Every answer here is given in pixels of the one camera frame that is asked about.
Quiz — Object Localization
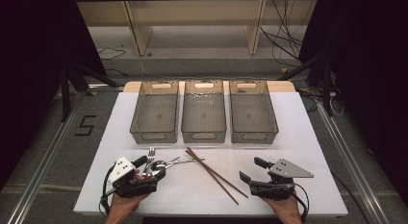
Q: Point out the brown wooden chopstick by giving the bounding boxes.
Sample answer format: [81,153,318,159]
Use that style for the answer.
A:
[185,149,240,206]
[186,146,249,199]

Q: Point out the black tripod stand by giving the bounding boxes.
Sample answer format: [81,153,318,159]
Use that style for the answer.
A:
[58,59,122,123]
[277,45,336,118]

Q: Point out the dark curtain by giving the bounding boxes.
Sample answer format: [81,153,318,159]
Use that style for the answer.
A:
[299,0,408,199]
[0,0,107,189]

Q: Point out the fork with brown handle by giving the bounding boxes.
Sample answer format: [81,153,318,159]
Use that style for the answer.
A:
[143,146,157,177]

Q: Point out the bundle of black cables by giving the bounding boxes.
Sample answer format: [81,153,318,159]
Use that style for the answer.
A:
[259,0,311,68]

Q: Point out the black floor cable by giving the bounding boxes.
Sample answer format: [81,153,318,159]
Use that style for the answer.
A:
[97,46,127,62]
[331,171,371,224]

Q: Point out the light wooden shelf unit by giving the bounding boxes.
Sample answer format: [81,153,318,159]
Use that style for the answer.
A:
[76,0,319,57]

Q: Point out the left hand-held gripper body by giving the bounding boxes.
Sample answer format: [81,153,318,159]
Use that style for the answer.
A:
[106,156,159,199]

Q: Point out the person's right hand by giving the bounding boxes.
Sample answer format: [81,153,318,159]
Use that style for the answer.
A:
[261,191,302,218]

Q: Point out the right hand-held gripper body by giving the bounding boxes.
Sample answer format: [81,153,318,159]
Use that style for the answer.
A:
[249,158,315,201]

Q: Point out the translucent grey plastic bin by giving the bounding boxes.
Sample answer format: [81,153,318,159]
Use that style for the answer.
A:
[181,79,228,144]
[229,79,279,145]
[129,80,180,145]

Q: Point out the white table board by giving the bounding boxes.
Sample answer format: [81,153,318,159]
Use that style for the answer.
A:
[73,90,349,217]

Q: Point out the aluminium floor rail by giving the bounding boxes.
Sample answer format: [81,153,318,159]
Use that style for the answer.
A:
[316,101,392,224]
[6,88,89,224]

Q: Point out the person's left hand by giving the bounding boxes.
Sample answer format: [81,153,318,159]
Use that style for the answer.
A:
[110,168,152,215]

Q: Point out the right hand-held gripper cable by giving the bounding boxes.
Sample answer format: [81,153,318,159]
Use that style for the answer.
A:
[293,183,311,224]

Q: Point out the knife with brown handle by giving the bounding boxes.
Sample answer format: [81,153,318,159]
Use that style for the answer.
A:
[165,156,206,169]

